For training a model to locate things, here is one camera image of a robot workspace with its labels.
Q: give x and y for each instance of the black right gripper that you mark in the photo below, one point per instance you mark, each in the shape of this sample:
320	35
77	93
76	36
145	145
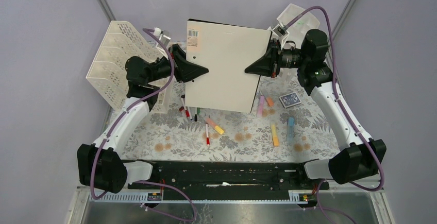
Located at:
269	64

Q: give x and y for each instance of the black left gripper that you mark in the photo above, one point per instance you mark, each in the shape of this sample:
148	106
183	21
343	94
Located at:
184	69

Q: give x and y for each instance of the white binder folder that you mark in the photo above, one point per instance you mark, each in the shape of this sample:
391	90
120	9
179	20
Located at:
226	51

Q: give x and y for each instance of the white plastic drawer organizer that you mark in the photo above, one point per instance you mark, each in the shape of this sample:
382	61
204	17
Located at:
300	21

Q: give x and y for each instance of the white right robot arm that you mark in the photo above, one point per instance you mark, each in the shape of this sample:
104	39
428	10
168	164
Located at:
360	155

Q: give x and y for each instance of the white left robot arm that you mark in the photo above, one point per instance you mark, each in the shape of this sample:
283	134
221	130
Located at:
99	164

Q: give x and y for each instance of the blue playing card box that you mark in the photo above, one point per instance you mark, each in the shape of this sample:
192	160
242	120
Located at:
290	100

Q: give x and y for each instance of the pink yellow highlighter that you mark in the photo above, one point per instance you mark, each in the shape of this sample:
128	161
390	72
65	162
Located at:
214	125

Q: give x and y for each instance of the red marker pen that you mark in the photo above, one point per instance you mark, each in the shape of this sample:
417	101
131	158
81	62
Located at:
207	134

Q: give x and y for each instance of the blue highlighter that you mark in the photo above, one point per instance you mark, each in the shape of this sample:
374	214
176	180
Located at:
290	129

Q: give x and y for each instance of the floral patterned table mat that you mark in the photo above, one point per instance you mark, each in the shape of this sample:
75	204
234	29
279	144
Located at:
246	138

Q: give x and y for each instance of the yellow orange highlighter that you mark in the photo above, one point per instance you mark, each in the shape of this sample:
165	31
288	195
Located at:
274	134

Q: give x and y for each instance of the white perforated file rack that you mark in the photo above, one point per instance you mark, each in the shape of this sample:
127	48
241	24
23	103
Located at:
107	72

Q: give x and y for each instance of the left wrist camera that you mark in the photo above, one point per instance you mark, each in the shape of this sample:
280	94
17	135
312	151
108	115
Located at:
164	36

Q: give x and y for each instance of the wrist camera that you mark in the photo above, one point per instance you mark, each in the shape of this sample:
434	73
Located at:
280	31
164	36

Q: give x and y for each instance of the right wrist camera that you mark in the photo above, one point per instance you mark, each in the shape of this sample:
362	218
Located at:
280	31

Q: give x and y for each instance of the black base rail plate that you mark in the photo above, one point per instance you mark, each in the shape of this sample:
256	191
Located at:
230	180

